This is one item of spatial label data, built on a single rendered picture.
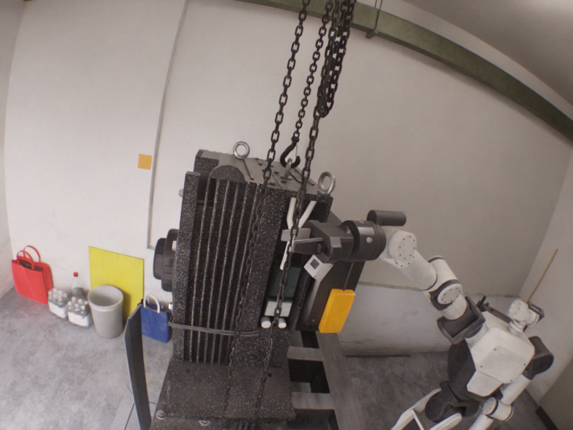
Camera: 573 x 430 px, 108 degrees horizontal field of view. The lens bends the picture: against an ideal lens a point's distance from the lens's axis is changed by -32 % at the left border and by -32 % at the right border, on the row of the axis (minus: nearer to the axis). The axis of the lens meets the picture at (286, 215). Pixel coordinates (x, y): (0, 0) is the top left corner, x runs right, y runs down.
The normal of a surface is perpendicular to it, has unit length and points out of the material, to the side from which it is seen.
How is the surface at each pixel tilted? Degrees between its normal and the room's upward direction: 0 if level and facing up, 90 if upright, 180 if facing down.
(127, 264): 87
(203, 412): 0
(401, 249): 79
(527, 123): 90
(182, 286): 90
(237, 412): 0
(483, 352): 74
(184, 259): 90
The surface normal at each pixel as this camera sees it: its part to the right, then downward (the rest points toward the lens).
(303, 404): 0.22, -0.93
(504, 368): -0.30, 0.13
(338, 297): 0.20, 0.35
